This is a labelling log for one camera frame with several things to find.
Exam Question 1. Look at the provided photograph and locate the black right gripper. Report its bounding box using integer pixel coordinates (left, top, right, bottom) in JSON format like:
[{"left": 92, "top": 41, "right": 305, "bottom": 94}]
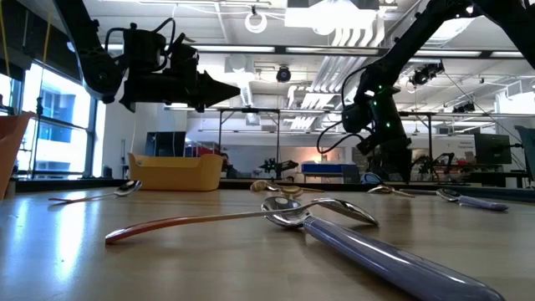
[{"left": 356, "top": 132, "right": 414, "bottom": 169}]

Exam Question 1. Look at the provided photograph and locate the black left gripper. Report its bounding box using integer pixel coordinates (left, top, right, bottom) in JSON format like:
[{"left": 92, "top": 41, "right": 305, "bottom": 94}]
[{"left": 119, "top": 69, "right": 242, "bottom": 114}]

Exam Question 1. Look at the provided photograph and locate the gold spoon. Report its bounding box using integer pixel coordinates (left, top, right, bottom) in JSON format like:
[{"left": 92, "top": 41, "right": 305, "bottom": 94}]
[
  {"left": 366, "top": 185, "right": 416, "bottom": 198},
  {"left": 278, "top": 186, "right": 305, "bottom": 199}
]

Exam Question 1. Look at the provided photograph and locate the purple-handled silver spoon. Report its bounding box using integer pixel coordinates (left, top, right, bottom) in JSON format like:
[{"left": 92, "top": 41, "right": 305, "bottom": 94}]
[
  {"left": 436, "top": 187, "right": 510, "bottom": 212},
  {"left": 260, "top": 195, "right": 507, "bottom": 301}
]

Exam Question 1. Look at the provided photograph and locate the wooden-handled spoon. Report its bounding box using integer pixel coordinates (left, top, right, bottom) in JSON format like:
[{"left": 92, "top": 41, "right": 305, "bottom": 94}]
[{"left": 249, "top": 179, "right": 325, "bottom": 194}]

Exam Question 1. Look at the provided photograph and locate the orange-handled silver spoon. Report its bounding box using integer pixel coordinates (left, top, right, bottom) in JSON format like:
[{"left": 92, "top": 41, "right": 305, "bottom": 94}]
[
  {"left": 48, "top": 179, "right": 143, "bottom": 205},
  {"left": 104, "top": 196, "right": 380, "bottom": 246}
]

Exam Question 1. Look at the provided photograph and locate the black metal stand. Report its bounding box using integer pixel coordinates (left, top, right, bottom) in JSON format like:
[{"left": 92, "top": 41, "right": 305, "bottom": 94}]
[{"left": 217, "top": 107, "right": 282, "bottom": 168}]

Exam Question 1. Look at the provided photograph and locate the ceiling strip light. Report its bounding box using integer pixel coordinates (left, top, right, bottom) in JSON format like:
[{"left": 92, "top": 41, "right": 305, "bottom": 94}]
[
  {"left": 286, "top": 46, "right": 380, "bottom": 54},
  {"left": 190, "top": 44, "right": 277, "bottom": 54},
  {"left": 413, "top": 49, "right": 482, "bottom": 58}
]

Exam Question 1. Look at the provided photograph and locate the blue cart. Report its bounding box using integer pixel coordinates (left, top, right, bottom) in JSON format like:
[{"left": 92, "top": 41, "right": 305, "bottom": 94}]
[{"left": 301, "top": 162, "right": 360, "bottom": 184}]

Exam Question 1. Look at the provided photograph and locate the black ceiling spotlight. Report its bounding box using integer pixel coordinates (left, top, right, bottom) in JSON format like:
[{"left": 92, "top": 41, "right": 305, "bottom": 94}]
[{"left": 409, "top": 60, "right": 446, "bottom": 87}]

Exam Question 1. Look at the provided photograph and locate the yellow plastic bin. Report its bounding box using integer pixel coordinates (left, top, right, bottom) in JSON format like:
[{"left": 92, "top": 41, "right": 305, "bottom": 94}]
[{"left": 127, "top": 152, "right": 225, "bottom": 192}]

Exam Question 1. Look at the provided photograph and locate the black monitor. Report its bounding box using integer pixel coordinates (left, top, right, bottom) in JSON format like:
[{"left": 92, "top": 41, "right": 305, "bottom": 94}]
[{"left": 474, "top": 132, "right": 513, "bottom": 166}]

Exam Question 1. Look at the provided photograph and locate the teal plastic bin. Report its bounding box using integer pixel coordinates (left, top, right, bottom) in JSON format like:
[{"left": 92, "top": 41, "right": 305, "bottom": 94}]
[{"left": 514, "top": 124, "right": 535, "bottom": 181}]

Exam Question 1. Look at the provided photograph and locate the orange plastic bin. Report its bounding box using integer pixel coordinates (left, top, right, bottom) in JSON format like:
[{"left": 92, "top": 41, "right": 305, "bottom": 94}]
[{"left": 0, "top": 110, "right": 37, "bottom": 202}]

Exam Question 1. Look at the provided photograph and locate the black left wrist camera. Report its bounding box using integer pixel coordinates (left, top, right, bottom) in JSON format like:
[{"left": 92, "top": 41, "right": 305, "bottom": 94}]
[{"left": 166, "top": 33, "right": 201, "bottom": 77}]

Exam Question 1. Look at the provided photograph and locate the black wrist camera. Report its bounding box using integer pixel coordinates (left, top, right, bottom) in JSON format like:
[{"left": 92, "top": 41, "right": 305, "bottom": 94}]
[
  {"left": 341, "top": 102, "right": 371, "bottom": 135},
  {"left": 166, "top": 33, "right": 201, "bottom": 77}
]

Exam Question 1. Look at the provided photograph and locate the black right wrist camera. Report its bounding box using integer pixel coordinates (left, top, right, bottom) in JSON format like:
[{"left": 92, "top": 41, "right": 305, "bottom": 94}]
[{"left": 341, "top": 102, "right": 371, "bottom": 135}]

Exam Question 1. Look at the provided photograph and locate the black ceiling dome camera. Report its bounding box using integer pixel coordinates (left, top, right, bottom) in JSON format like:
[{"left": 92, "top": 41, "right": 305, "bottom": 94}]
[{"left": 275, "top": 65, "right": 293, "bottom": 84}]

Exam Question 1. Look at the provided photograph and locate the white ring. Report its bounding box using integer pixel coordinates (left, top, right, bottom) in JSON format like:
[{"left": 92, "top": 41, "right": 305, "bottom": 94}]
[{"left": 244, "top": 11, "right": 268, "bottom": 34}]

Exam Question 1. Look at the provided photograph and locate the black aluminium table frame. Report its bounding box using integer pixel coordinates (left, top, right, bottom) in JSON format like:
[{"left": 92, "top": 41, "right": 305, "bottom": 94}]
[{"left": 15, "top": 177, "right": 535, "bottom": 202}]

